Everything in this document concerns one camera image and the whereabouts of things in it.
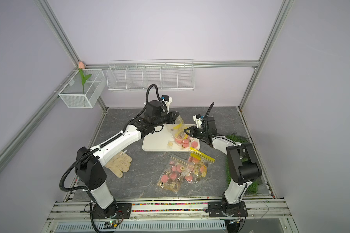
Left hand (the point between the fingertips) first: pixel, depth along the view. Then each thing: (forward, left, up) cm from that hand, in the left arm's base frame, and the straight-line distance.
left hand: (180, 114), depth 79 cm
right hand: (0, -2, -15) cm, 16 cm away
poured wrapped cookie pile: (-3, -2, -26) cm, 26 cm away
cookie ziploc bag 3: (-20, -9, -26) cm, 33 cm away
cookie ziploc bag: (+9, +2, -26) cm, 28 cm away
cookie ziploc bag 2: (-24, +4, -24) cm, 34 cm away
